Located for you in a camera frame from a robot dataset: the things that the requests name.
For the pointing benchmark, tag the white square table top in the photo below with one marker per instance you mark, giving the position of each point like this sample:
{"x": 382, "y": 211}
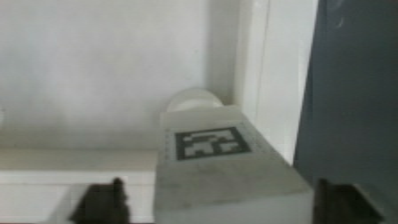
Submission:
{"x": 99, "y": 57}

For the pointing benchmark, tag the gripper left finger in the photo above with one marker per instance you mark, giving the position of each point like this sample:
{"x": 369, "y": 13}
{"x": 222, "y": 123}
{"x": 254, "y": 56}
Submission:
{"x": 96, "y": 204}

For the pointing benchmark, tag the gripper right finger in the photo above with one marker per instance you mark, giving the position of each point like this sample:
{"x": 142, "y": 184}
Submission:
{"x": 350, "y": 203}

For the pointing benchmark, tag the white table leg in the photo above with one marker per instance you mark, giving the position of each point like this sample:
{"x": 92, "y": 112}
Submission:
{"x": 225, "y": 182}

